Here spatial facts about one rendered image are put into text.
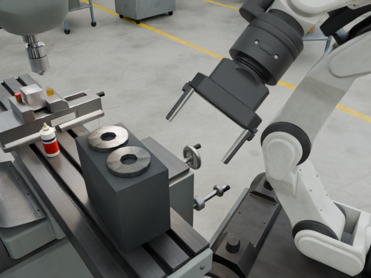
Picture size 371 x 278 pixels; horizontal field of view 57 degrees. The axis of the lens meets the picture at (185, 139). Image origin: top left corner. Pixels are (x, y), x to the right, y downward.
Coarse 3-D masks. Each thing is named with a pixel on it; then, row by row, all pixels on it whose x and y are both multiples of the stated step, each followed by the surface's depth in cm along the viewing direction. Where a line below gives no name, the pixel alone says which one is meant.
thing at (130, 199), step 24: (96, 144) 74; (120, 144) 74; (96, 168) 70; (120, 168) 67; (144, 168) 68; (96, 192) 78; (120, 192) 64; (144, 192) 68; (168, 192) 73; (120, 216) 68; (144, 216) 72; (168, 216) 77; (120, 240) 74; (144, 240) 76
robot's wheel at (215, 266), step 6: (216, 264) 111; (210, 270) 109; (216, 270) 109; (222, 270) 109; (228, 270) 109; (204, 276) 111; (210, 276) 109; (216, 276) 107; (222, 276) 107; (228, 276) 107; (234, 276) 108
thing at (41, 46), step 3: (39, 42) 87; (42, 42) 87; (27, 45) 85; (30, 45) 85; (36, 45) 85; (39, 45) 85; (42, 45) 86; (27, 48) 85; (30, 48) 84; (33, 48) 84; (36, 48) 85; (39, 48) 85; (42, 48) 86
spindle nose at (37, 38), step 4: (24, 36) 83; (28, 36) 83; (32, 36) 83; (36, 36) 83; (40, 36) 84; (24, 40) 83; (28, 40) 83; (32, 40) 83; (36, 40) 84; (40, 40) 85
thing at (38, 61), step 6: (30, 54) 85; (36, 54) 85; (42, 54) 86; (30, 60) 86; (36, 60) 86; (42, 60) 87; (48, 60) 89; (30, 66) 88; (36, 66) 87; (42, 66) 88; (48, 66) 89; (36, 72) 88; (42, 72) 88
